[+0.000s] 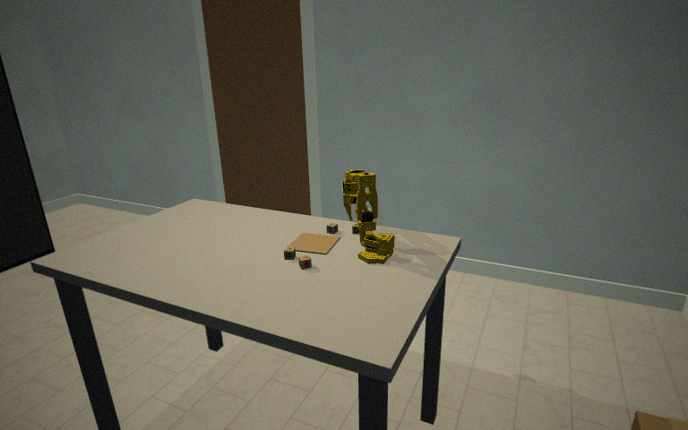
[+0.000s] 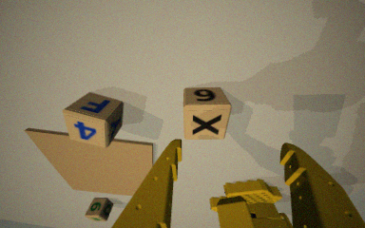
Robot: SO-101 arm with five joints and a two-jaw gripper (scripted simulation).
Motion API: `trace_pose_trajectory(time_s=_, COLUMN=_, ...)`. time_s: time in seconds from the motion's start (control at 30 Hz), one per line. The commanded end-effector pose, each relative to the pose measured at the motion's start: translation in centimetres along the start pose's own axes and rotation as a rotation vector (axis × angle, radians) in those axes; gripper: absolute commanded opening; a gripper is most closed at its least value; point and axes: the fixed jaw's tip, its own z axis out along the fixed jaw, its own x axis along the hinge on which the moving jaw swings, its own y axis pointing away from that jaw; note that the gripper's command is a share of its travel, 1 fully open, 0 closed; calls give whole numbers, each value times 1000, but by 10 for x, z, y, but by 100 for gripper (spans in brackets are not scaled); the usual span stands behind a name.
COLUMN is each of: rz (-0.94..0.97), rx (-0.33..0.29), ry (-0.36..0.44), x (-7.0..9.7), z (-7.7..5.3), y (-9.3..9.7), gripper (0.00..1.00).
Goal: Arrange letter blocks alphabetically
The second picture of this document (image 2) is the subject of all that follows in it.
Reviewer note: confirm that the tan flat mat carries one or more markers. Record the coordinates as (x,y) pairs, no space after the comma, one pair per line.
(118,169)

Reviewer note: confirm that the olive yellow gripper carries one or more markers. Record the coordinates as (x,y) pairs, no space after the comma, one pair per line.
(317,200)

